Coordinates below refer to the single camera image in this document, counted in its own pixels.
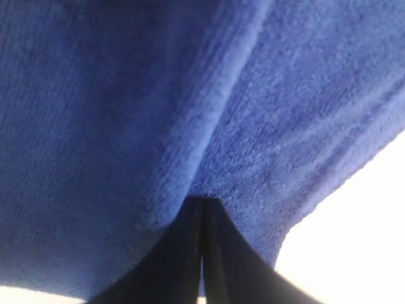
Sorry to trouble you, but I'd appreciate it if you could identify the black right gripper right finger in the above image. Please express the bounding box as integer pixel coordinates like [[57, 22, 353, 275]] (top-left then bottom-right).
[[201, 198, 307, 304]]

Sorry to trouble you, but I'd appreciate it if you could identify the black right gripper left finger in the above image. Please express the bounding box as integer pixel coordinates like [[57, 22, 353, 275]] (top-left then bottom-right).
[[88, 198, 203, 304]]

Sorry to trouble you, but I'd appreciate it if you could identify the blue towel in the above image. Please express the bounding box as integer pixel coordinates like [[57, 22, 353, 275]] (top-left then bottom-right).
[[1, 1, 404, 299]]

